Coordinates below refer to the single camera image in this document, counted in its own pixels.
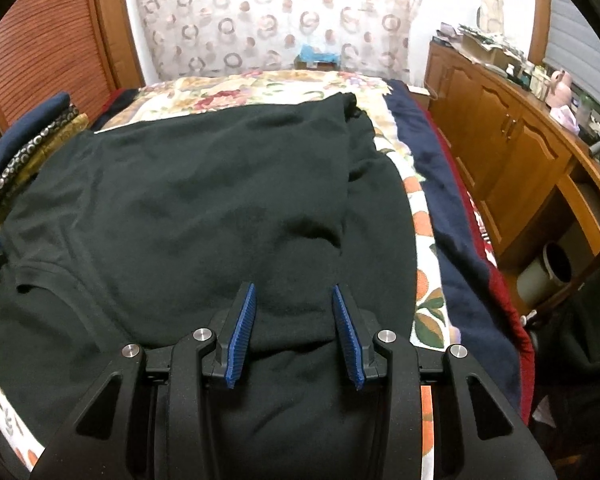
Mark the navy blanket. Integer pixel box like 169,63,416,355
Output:
384,79,523,411

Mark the wooden cabinet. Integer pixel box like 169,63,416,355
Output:
424,35,600,306

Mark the grey window blind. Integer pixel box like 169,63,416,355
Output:
550,0,600,76

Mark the pink tissue pack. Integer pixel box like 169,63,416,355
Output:
552,105,578,128

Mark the wooden louvered wardrobe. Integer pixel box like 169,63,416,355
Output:
0,0,146,171

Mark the navy folded cloth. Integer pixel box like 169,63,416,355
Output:
0,91,73,196

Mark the circle-patterned sheer curtain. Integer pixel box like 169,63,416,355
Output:
132,0,425,81

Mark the pink bottle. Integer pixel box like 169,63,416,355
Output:
547,70,573,106

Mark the grey trash bin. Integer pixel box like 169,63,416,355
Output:
516,242,573,306

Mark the floral blanket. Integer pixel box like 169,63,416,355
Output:
95,69,396,133

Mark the orange-print bedsheet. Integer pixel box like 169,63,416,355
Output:
0,125,453,480

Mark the black printed t-shirt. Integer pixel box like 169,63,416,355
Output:
0,92,421,480

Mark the small cardboard box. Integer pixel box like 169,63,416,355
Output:
295,58,341,72

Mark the row of small bottles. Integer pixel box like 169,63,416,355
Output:
510,60,551,96

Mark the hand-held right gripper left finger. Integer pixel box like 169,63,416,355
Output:
30,281,258,480

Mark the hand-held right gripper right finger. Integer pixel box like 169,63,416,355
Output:
331,284,556,480

